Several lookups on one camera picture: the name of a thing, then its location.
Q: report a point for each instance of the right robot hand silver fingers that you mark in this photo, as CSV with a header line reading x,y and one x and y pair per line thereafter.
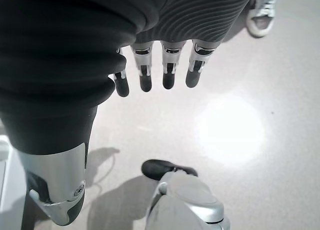
x,y
180,20

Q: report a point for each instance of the white grey sneaker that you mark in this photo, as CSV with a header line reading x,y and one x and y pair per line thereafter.
x,y
261,17

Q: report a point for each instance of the black robot foot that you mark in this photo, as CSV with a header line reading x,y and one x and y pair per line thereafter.
x,y
156,168

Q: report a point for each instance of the silver robot leg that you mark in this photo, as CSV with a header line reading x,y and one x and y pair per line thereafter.
x,y
185,205

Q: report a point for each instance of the white cabinet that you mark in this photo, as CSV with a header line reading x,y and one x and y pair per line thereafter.
x,y
10,185

